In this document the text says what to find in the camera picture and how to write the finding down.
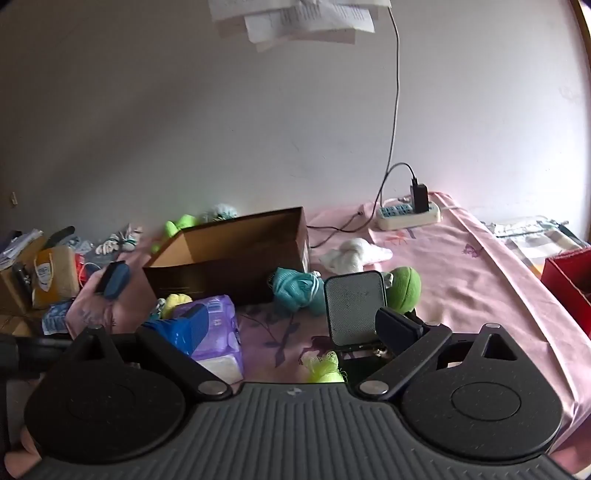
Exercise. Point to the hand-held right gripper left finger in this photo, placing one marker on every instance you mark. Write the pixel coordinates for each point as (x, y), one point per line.
(191, 330)

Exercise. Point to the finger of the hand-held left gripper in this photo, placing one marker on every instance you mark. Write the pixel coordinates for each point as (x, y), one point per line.
(117, 280)

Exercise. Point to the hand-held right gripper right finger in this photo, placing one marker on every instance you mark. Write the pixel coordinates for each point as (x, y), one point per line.
(397, 330)

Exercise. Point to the green avocado plush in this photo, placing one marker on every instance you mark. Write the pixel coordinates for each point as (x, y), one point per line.
(406, 286)

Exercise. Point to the brown cardboard box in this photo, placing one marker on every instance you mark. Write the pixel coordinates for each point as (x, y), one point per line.
(221, 277)

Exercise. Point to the yellow-green mesh scrub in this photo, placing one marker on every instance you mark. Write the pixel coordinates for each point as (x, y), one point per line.
(323, 367)

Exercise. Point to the white towel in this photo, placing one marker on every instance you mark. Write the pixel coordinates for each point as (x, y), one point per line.
(351, 256)

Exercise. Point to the teal striped cloth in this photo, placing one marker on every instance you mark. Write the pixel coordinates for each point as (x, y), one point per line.
(293, 288)

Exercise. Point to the person's left hand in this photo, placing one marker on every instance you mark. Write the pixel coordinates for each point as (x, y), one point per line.
(23, 464)

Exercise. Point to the purple tissue pack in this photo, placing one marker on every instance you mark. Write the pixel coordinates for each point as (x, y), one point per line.
(221, 332)

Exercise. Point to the red small item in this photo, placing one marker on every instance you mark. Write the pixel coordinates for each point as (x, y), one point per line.
(79, 274)

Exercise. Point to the blue and white packet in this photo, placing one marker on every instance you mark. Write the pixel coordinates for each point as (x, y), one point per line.
(56, 318)

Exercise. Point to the black phone stand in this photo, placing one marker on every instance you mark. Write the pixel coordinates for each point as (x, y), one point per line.
(355, 309)

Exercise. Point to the tan cardboard carton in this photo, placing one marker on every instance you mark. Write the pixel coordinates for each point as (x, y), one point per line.
(14, 290)

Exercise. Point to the green frog plush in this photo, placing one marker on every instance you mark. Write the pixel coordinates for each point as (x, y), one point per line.
(182, 224)

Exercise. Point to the white power strip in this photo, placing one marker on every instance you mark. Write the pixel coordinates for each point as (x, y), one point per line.
(401, 219)

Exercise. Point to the panda plush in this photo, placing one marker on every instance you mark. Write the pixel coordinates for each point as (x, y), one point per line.
(224, 212)

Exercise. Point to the black charger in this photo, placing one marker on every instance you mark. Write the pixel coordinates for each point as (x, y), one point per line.
(419, 198)

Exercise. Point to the plaid cloth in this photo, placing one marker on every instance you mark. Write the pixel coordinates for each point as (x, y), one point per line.
(535, 240)

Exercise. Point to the red box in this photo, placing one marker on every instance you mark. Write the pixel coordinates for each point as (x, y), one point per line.
(565, 281)

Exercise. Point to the papers on wall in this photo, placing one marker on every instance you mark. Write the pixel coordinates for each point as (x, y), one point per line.
(295, 21)

